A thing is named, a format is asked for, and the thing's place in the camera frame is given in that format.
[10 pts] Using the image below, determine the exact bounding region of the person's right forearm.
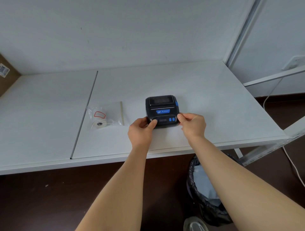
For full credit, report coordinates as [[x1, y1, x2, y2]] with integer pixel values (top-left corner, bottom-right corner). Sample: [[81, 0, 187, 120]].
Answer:
[[188, 136, 305, 231]]

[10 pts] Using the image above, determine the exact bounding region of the person's right hand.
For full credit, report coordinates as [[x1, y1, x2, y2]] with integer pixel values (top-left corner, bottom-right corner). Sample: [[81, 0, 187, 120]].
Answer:
[[177, 113, 207, 144]]

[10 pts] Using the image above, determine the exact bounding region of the clear plastic zip bag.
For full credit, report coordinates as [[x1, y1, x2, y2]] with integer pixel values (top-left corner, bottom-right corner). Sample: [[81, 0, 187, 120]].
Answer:
[[86, 101, 125, 131]]

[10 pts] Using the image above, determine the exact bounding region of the black portable label printer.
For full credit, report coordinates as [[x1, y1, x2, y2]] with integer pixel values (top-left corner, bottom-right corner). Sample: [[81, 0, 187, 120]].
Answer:
[[145, 95, 180, 129]]

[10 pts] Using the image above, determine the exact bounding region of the bin with black liner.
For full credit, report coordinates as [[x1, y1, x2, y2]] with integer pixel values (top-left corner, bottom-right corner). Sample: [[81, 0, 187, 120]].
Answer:
[[186, 154, 244, 227]]

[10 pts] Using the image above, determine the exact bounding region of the white paper roll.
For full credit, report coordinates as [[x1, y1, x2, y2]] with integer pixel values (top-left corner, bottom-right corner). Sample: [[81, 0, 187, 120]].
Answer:
[[93, 119, 109, 130]]

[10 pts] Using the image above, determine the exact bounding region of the person's left forearm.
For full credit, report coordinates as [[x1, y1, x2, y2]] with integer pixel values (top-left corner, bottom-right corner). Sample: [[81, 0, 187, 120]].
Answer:
[[75, 142, 149, 231]]

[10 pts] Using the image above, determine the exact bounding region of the pale blue plastic wrapper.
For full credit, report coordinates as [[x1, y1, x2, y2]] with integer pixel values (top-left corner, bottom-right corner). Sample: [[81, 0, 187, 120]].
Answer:
[[193, 165, 222, 207]]

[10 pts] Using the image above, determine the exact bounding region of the white metal shelf frame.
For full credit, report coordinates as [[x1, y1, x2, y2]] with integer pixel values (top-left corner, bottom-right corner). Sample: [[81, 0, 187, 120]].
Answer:
[[224, 0, 305, 167]]

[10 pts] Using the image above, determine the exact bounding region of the white cable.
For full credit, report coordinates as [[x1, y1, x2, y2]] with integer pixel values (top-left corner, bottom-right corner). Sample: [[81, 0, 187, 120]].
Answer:
[[263, 71, 305, 188]]

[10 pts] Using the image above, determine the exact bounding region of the white sticker label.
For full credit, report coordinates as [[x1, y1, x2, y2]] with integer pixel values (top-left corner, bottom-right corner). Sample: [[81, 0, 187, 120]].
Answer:
[[0, 63, 10, 78]]

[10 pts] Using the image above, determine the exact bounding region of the brown cardboard box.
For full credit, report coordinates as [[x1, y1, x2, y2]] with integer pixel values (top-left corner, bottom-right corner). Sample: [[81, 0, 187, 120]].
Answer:
[[0, 53, 22, 97]]

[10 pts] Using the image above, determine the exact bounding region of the person's left hand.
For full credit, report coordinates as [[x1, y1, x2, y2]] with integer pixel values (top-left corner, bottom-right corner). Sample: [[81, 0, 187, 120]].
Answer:
[[128, 117, 158, 147]]

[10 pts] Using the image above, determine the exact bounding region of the white wall socket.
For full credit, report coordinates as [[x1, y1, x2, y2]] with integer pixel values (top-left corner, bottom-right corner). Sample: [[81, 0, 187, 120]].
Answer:
[[282, 56, 305, 71]]

